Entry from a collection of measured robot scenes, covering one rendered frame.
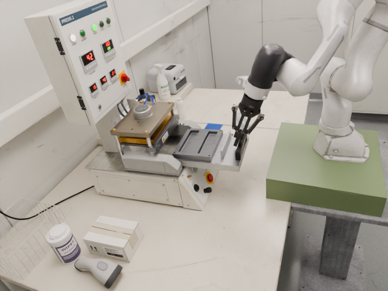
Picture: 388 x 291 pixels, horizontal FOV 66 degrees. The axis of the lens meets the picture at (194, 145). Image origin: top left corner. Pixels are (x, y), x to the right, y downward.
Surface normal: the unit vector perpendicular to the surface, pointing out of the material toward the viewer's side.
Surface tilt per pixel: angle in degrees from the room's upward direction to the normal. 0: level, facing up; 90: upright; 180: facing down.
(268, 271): 0
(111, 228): 1
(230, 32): 90
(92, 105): 90
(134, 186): 90
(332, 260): 90
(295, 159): 2
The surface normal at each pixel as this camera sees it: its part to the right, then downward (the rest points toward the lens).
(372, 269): -0.14, -0.82
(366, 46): -0.40, 0.30
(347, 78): -0.80, -0.24
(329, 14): -0.62, -0.01
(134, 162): -0.31, 0.58
